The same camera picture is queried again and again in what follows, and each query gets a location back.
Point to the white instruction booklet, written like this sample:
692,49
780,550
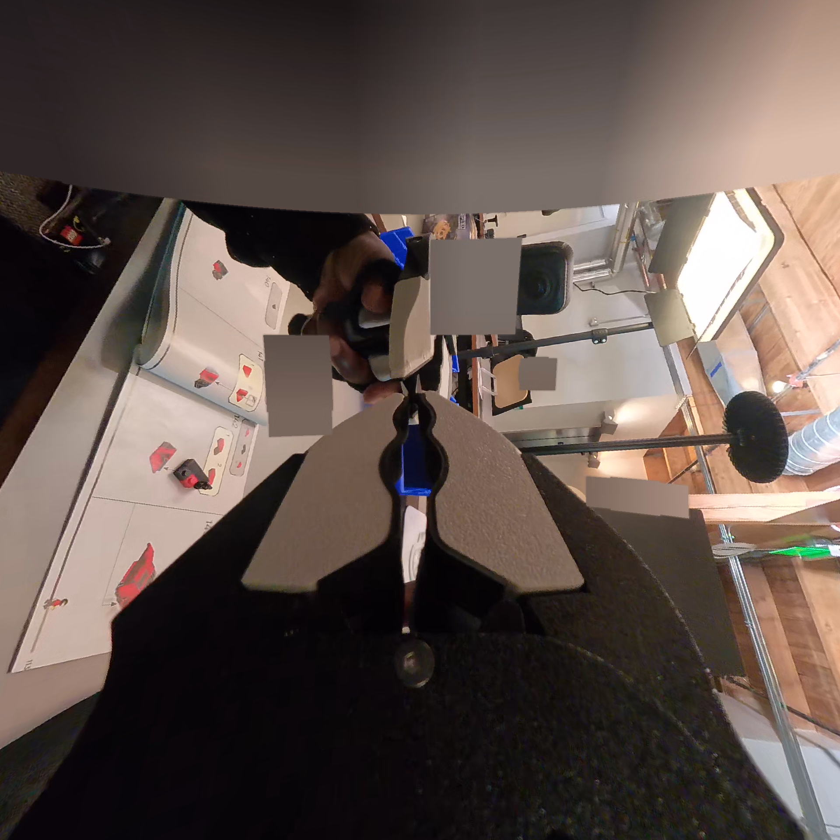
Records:
98,426

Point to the black light stand pole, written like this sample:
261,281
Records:
558,338

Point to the studio light panel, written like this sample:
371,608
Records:
728,262

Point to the wall lamp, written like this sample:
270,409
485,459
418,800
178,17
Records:
610,423

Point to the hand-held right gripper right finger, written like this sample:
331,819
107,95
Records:
505,518

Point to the tan wooden chair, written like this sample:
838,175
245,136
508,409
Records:
508,394

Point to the person's left forearm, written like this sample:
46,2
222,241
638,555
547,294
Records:
275,243

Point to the white round base plate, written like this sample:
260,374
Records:
413,525

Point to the small red box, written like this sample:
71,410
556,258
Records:
70,235

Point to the black round disc stand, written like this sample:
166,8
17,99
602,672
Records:
754,436

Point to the silver ventilation duct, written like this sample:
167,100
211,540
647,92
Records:
814,439

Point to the small black red brick assembly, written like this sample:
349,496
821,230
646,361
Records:
193,474

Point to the person's left hand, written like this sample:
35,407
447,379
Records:
341,275

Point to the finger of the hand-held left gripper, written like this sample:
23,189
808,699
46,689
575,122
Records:
410,328

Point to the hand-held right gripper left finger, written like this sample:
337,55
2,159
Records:
321,518

